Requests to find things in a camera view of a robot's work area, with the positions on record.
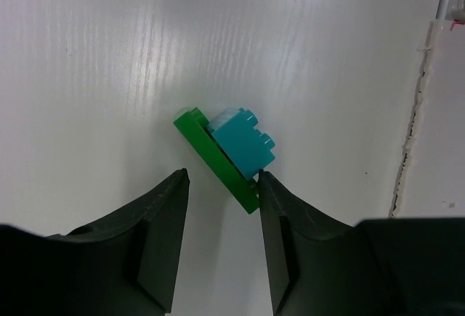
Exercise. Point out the green lego plate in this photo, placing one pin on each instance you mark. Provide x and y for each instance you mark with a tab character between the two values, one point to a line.
192	126

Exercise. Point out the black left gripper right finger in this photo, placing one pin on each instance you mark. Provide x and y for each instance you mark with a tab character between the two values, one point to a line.
318	265

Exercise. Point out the small teal lego brick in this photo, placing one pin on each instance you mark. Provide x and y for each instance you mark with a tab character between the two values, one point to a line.
249	149

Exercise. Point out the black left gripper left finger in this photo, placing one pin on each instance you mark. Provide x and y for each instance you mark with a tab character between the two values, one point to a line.
124	263

